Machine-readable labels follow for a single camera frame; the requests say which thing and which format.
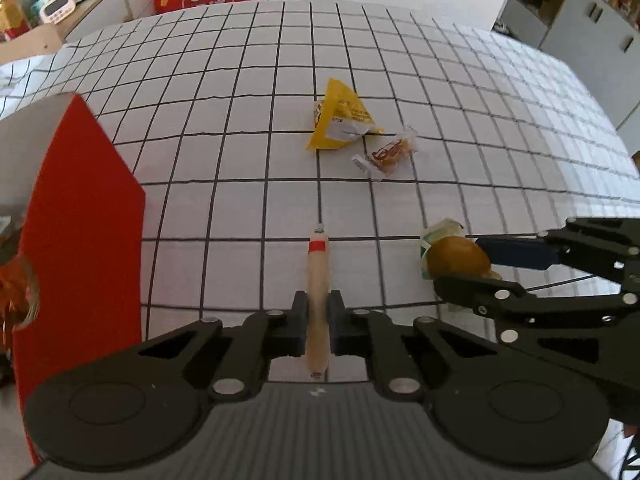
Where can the yellow triangular snack packet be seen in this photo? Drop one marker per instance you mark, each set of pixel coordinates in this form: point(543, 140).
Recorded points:
point(340, 120)

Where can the grey cabinet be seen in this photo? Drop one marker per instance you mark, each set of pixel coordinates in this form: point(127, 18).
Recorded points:
point(590, 30)

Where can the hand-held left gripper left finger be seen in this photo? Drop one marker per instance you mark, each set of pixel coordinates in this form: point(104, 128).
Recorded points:
point(300, 320)

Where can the small orange candy packet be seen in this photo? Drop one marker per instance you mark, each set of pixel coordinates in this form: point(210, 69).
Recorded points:
point(390, 152)

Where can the white checked tablecloth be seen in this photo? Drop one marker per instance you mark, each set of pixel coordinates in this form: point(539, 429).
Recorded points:
point(250, 110)

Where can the yellow bottle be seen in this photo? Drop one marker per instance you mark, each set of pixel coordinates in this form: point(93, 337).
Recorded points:
point(10, 15)

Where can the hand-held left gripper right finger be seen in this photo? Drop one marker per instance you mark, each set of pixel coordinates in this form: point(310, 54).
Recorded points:
point(337, 325)

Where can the red cardboard box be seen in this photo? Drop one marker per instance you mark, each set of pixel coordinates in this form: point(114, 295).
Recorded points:
point(80, 260)

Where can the white pink timer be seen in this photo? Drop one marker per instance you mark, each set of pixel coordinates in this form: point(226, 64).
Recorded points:
point(55, 8)

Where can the round yellow pastry packet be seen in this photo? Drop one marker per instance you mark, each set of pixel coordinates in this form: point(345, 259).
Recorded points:
point(457, 257)

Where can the orange brown snack bag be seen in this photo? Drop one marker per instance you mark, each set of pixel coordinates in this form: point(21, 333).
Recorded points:
point(15, 285)

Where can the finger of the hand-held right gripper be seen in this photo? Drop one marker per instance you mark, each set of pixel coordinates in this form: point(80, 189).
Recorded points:
point(520, 252)
point(475, 292)

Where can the sausage stick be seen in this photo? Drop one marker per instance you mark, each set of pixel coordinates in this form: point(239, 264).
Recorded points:
point(318, 285)

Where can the wooden side cabinet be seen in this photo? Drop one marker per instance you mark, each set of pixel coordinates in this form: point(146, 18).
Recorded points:
point(115, 5)

